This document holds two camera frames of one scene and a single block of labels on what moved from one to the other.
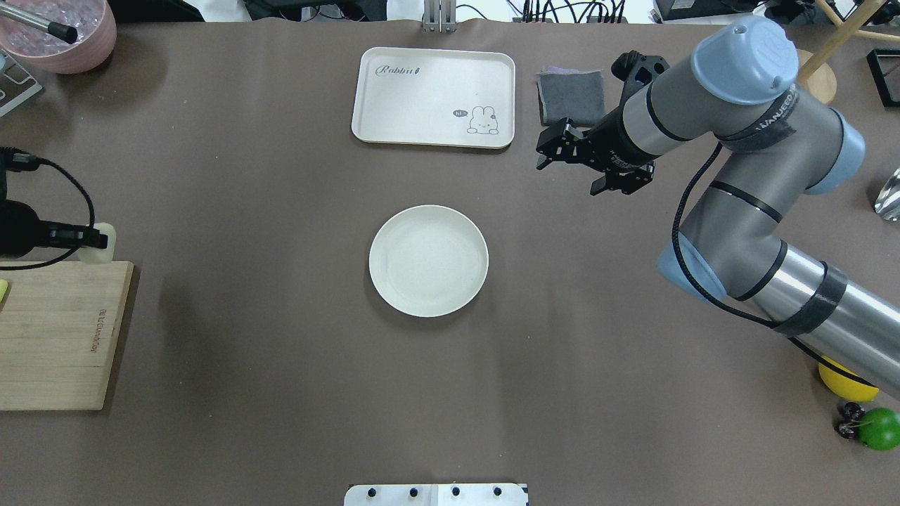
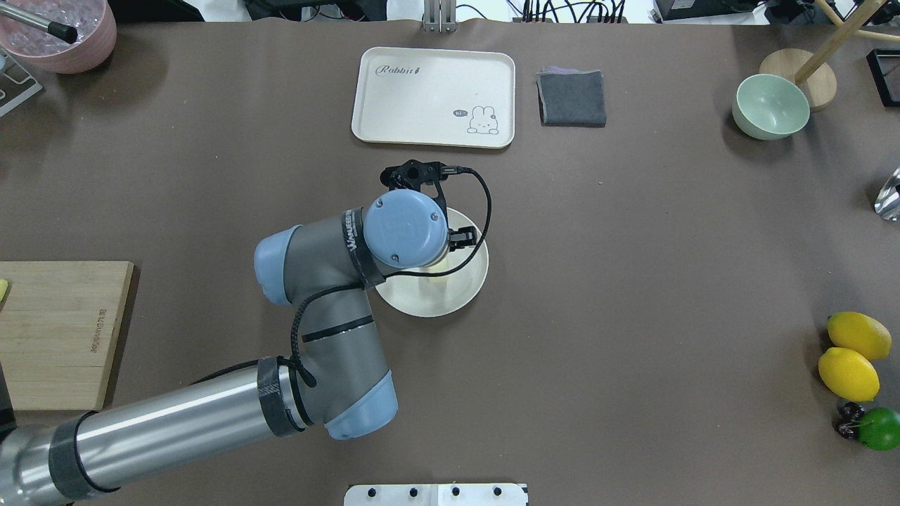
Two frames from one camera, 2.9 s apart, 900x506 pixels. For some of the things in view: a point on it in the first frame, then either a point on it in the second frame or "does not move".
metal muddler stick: [62, 31] does not move
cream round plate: [428, 261] does not move
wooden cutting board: [60, 324] does not move
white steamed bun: [92, 255] to [442, 264]
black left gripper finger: [69, 235] to [465, 236]
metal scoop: [887, 203] does not move
